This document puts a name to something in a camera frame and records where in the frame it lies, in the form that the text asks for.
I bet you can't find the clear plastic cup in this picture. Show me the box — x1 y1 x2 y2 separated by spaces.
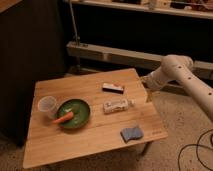
37 96 57 119

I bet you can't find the green round plate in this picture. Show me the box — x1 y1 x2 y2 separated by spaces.
56 99 90 129

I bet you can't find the blue sponge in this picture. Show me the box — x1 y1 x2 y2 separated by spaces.
120 126 144 143

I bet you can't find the metal shelf rail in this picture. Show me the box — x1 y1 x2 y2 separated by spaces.
66 41 213 80

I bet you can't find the vertical metal pole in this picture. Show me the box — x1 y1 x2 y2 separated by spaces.
68 0 80 46

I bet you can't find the black floor cable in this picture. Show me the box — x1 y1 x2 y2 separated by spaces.
177 129 213 171

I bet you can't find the upper wooden shelf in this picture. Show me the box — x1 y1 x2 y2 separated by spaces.
64 0 213 20

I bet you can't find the wooden folding table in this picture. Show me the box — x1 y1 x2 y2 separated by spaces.
23 69 168 169

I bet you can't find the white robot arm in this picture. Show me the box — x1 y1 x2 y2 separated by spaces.
145 55 213 122

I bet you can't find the orange carrot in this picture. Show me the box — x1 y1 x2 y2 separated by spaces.
53 112 74 124

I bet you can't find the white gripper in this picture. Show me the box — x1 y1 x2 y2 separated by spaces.
140 68 166 102

